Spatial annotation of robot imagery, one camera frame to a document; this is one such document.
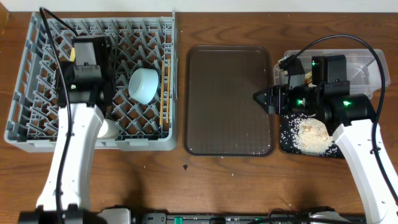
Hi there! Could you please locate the light blue bowl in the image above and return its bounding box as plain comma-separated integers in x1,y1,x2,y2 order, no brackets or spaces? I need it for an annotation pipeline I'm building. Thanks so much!
128,68,159,105

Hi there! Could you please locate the wooden chopstick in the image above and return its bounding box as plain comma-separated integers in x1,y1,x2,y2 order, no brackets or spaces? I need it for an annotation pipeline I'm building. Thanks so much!
166,58,171,123
159,60,165,126

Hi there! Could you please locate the yellow plate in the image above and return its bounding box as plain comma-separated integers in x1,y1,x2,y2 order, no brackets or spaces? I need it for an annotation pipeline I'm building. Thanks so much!
70,47,76,62

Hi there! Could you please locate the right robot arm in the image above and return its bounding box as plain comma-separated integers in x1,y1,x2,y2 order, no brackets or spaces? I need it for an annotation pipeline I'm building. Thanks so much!
253,55,397,223

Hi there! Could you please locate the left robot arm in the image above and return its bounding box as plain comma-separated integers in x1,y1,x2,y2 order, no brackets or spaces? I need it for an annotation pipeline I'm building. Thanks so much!
18,35,116,223

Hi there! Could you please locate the black waste tray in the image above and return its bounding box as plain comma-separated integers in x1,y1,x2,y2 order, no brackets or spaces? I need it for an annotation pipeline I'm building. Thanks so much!
279,113,346,159

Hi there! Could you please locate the rice food waste pile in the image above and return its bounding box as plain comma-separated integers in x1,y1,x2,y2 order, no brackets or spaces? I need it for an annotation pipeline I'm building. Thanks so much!
280,113,340,156

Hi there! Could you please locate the dark brown serving tray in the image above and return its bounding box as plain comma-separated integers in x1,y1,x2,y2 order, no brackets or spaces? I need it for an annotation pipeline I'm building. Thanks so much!
183,45,276,157

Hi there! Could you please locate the grey dish rack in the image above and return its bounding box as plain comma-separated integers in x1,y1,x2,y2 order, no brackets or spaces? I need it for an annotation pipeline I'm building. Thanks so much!
4,13,178,152

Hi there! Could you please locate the white cup in rack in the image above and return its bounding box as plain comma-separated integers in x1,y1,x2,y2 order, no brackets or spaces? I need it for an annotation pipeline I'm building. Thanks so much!
97,119,119,139

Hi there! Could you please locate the clear plastic bin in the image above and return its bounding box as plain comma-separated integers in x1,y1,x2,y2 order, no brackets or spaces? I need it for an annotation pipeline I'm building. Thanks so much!
274,49,391,99

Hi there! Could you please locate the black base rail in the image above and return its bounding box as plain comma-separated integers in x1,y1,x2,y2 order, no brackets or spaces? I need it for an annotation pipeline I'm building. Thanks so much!
132,208,366,224

